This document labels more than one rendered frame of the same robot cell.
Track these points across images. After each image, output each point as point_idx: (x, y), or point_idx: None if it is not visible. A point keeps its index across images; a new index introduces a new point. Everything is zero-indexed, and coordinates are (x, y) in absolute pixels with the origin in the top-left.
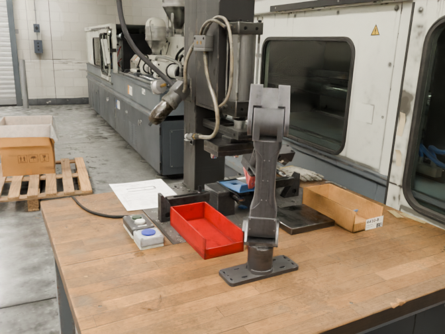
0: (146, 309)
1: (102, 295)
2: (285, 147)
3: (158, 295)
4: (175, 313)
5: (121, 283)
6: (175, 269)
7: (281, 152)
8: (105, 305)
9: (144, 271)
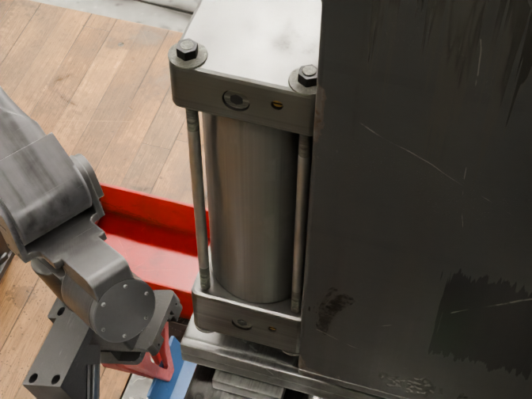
0: (64, 77)
1: (140, 55)
2: (57, 364)
3: (77, 103)
4: (22, 96)
5: (148, 84)
6: (117, 158)
7: (53, 338)
8: (115, 48)
9: (153, 123)
